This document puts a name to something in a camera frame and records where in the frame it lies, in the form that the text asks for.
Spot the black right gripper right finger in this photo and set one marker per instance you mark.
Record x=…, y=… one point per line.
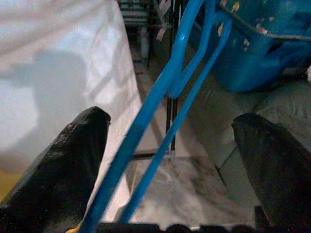
x=279, y=174

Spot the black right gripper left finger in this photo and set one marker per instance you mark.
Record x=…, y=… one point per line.
x=56, y=174

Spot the blue plastic hanger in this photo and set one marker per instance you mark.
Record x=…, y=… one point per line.
x=136, y=136

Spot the grey-green sofa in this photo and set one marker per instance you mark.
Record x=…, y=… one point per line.
x=213, y=116

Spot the white crumpled cloth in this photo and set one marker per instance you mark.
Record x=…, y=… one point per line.
x=309, y=74

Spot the white shirt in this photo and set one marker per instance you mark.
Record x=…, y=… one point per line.
x=60, y=60

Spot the blue hard-shell suitcase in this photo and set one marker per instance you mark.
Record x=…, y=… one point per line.
x=255, y=60

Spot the black clothes drying rack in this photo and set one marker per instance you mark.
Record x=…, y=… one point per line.
x=170, y=109

